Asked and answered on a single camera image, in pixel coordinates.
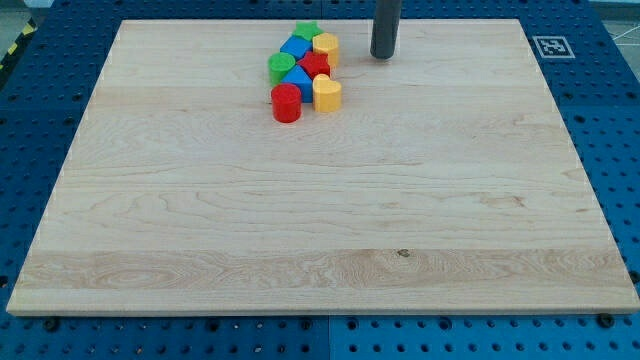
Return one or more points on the red cylinder block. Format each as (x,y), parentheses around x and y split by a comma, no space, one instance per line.
(286,100)

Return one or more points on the green cylinder block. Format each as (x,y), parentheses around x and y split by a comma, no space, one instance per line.
(279,65)

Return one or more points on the grey cylindrical pointer rod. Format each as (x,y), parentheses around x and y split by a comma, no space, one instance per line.
(384,29)

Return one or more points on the yellow black hazard tape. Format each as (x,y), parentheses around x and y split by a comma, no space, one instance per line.
(18,46)

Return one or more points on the light wooden board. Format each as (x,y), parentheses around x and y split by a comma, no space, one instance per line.
(446,184)

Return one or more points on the yellow hexagon block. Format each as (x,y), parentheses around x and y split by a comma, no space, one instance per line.
(328,44)

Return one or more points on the blue triangle block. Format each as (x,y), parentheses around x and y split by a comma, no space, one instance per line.
(298,77)

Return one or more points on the blue cube block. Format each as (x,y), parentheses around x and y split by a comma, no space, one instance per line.
(296,46)

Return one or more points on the green star block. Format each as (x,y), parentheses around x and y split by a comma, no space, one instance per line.
(307,30)

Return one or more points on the yellow heart block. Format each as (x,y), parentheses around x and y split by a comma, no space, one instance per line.
(327,94)

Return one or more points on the red star block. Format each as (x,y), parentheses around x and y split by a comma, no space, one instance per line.
(315,64)

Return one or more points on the white fiducial marker tag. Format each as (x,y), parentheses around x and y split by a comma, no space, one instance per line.
(553,47)

